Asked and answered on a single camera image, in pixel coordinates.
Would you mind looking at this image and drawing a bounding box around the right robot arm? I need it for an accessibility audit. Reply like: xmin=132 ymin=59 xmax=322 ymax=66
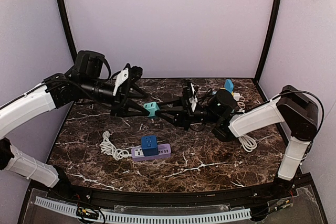
xmin=155 ymin=82 xmax=324 ymax=181

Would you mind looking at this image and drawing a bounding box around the small teal plug adapter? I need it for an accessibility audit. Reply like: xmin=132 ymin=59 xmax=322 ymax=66
xmin=143 ymin=102 xmax=160 ymax=118

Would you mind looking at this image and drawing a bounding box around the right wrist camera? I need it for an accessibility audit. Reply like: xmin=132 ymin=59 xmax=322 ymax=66
xmin=182 ymin=79 xmax=198 ymax=113

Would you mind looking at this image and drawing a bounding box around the white purple-strip cord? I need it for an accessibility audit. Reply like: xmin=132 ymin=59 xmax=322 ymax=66
xmin=99 ymin=131 xmax=132 ymax=161

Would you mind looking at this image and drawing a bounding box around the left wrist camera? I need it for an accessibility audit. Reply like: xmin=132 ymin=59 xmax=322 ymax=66
xmin=110 ymin=64 xmax=143 ymax=97

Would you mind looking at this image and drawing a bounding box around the white usb charger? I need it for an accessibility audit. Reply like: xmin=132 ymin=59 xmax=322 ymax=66
xmin=233 ymin=92 xmax=242 ymax=101

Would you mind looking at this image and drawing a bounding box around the dark blue cube adapter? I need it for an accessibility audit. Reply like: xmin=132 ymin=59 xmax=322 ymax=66
xmin=141 ymin=135 xmax=159 ymax=156

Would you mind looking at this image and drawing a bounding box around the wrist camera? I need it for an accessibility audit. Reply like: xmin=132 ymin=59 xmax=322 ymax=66
xmin=182 ymin=79 xmax=198 ymax=113
xmin=110 ymin=64 xmax=143 ymax=97

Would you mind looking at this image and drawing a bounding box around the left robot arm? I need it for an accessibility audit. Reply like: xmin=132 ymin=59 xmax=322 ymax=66
xmin=1 ymin=50 xmax=149 ymax=188

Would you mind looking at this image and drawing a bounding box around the white slotted cable duct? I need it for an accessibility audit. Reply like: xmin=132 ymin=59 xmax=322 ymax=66
xmin=34 ymin=196 xmax=251 ymax=223

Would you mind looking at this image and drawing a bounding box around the white coiled power cord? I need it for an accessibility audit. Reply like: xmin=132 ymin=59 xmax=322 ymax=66
xmin=238 ymin=134 xmax=258 ymax=153

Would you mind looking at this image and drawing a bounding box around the purple power strip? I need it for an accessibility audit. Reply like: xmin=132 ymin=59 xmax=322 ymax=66
xmin=131 ymin=144 xmax=171 ymax=162

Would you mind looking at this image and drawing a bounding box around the blue square socket adapter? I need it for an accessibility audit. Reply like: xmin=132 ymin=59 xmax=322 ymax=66
xmin=224 ymin=79 xmax=234 ymax=93

